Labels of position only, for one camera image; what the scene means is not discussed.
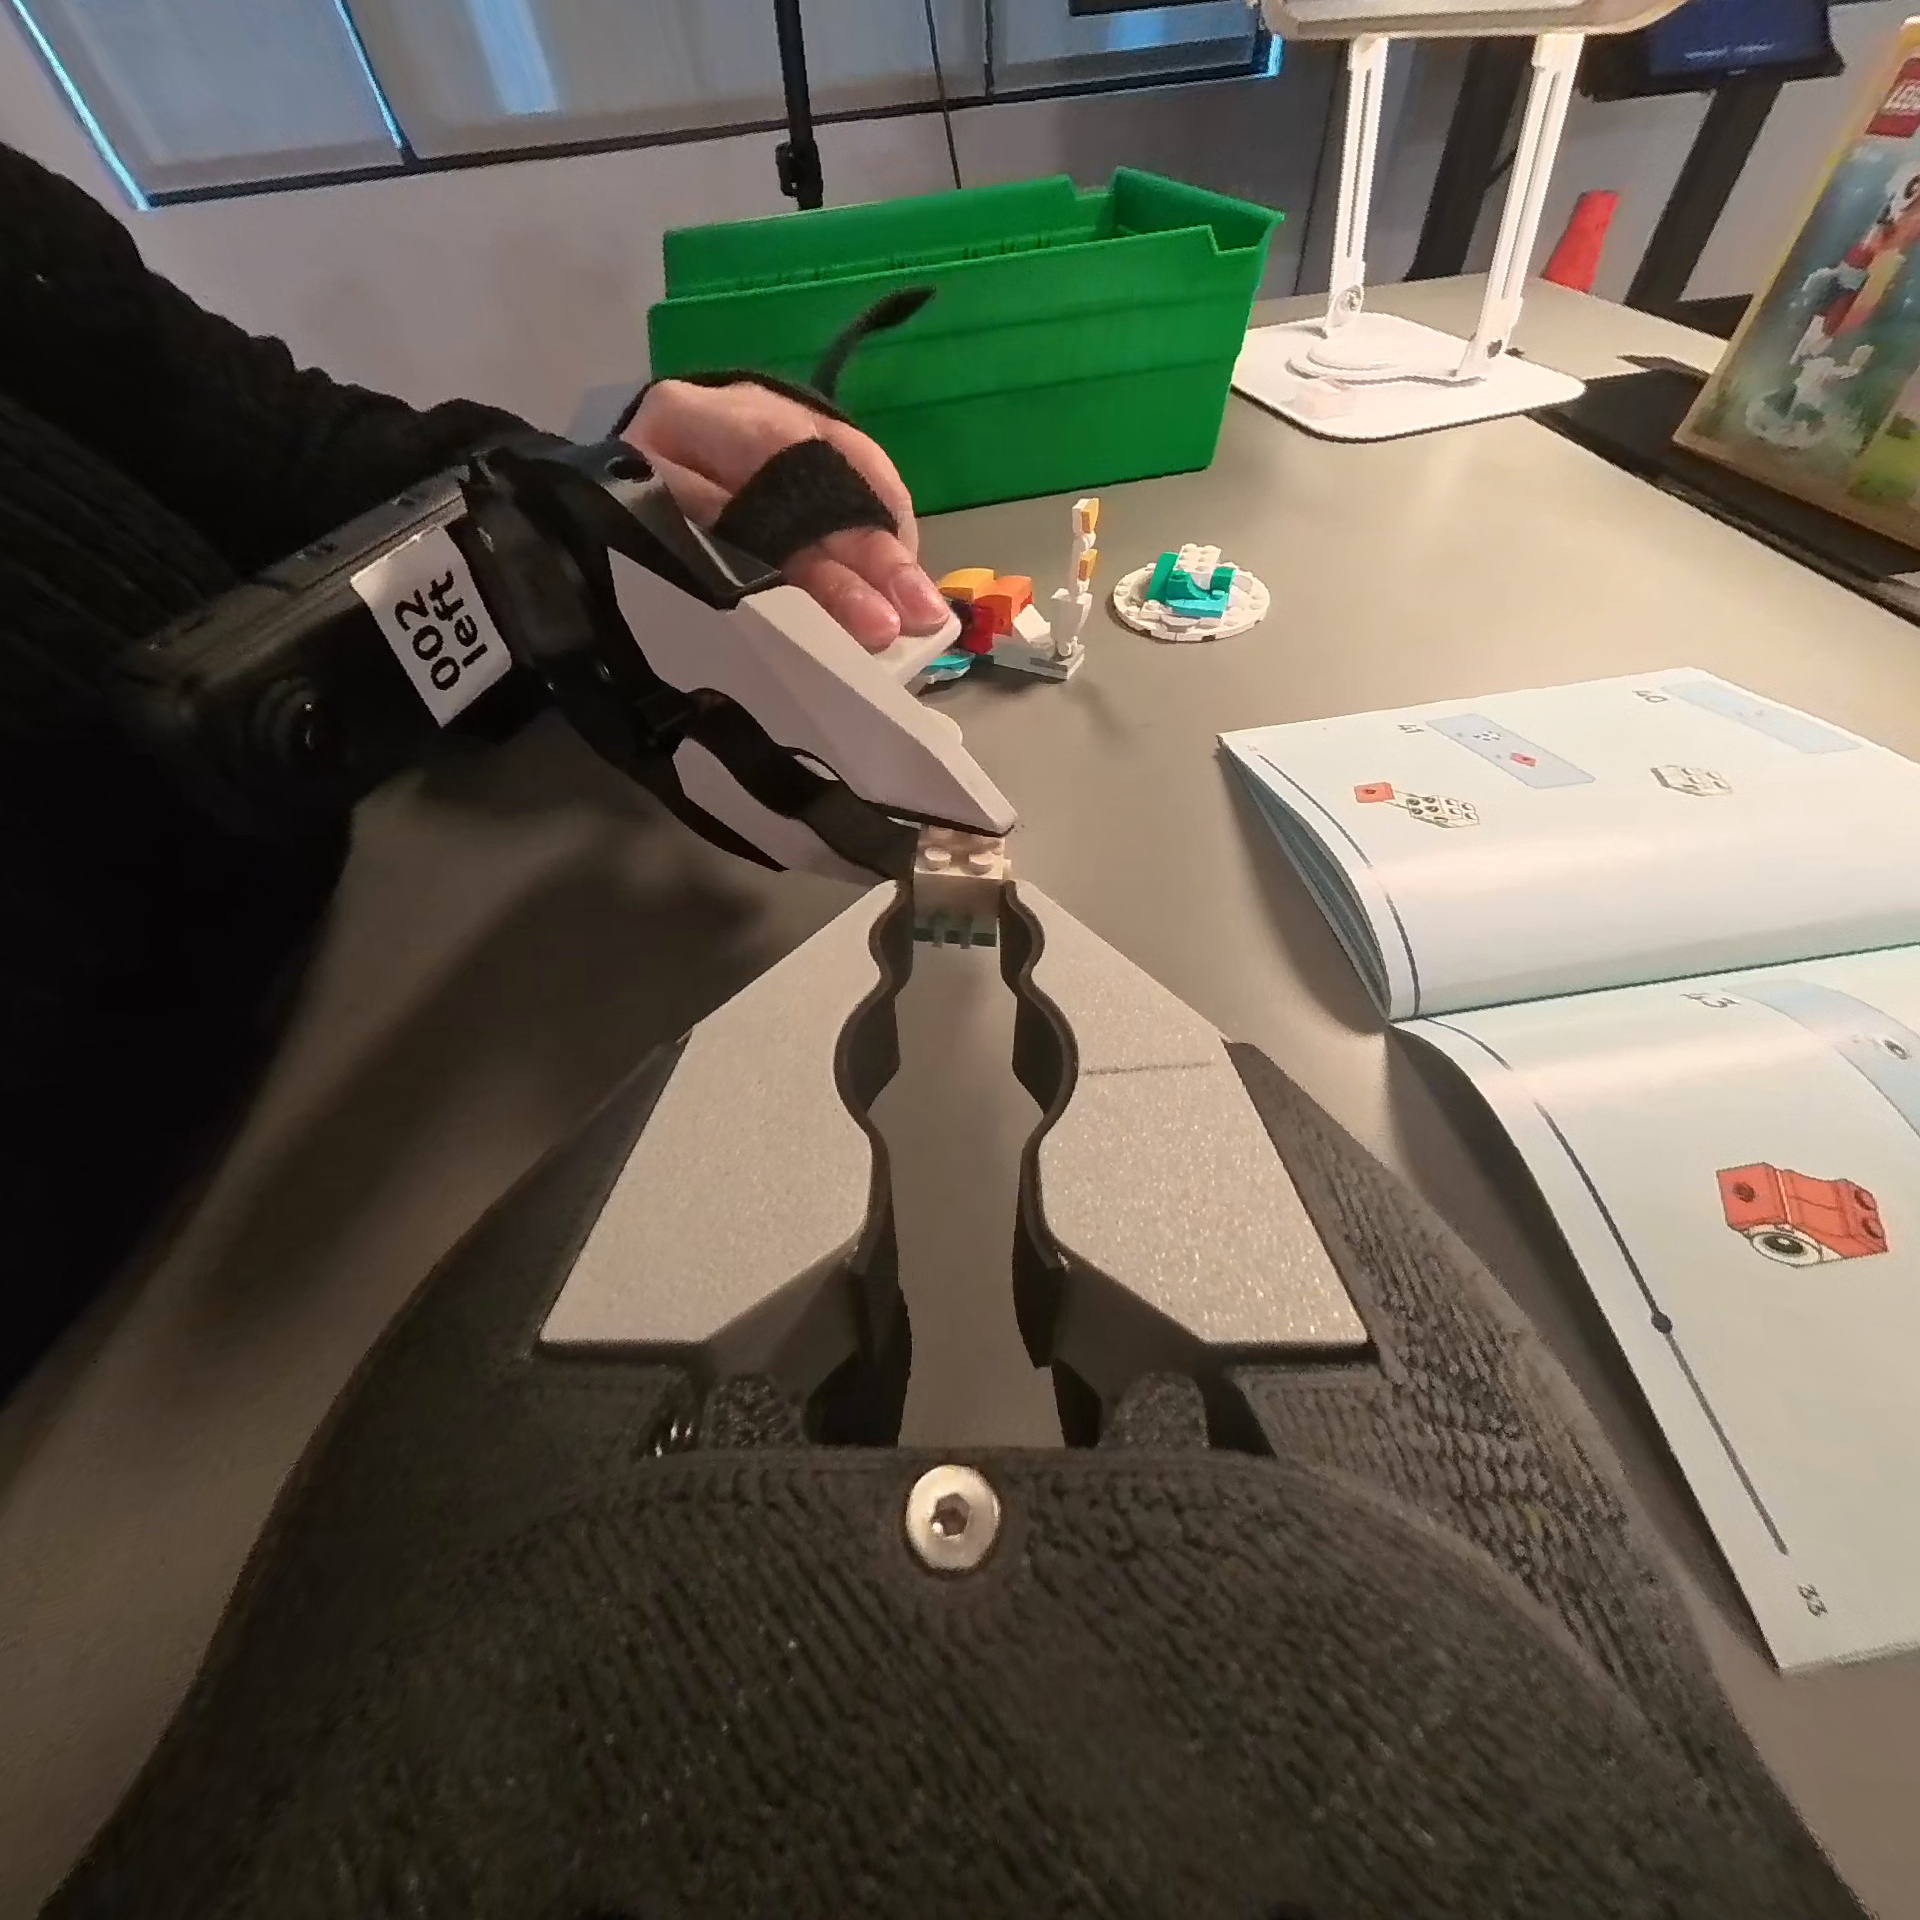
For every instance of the red cone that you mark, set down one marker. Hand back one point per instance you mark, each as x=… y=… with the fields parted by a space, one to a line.
x=1584 y=247

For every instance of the person's left hand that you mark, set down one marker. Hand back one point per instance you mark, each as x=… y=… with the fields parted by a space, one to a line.
x=810 y=434

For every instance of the lego instruction booklet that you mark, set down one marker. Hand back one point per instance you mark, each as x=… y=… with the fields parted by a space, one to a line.
x=1576 y=856

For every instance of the round white lego plate model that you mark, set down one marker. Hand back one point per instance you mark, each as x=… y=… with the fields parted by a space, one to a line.
x=1200 y=608

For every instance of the white tablet stand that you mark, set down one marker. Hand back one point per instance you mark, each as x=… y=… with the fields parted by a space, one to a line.
x=1411 y=375

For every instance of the lego set box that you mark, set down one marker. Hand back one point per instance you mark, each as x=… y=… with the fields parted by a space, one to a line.
x=1829 y=345

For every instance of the white orange lego stalk model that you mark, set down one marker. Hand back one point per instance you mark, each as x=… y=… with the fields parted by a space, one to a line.
x=1067 y=617

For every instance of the green plastic bin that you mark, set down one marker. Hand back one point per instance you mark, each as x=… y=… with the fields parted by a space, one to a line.
x=1050 y=359

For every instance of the window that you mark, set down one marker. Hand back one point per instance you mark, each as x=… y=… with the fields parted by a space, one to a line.
x=600 y=77

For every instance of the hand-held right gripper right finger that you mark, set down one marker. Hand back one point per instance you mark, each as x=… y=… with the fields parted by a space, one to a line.
x=1200 y=1200

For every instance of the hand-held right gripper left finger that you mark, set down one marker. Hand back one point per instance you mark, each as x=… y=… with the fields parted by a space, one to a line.
x=704 y=1200

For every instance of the small white lego brick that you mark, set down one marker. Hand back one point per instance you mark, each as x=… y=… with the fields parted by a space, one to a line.
x=961 y=879

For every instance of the black monitor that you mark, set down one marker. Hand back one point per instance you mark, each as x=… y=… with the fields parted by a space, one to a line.
x=1711 y=37

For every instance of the colourful lego fish model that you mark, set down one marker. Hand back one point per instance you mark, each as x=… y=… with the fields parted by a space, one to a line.
x=989 y=599

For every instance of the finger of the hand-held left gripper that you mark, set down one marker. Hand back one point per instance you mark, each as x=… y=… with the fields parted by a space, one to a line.
x=839 y=705
x=720 y=786

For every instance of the black table leg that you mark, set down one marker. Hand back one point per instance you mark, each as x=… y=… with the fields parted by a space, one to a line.
x=1455 y=165
x=1695 y=194

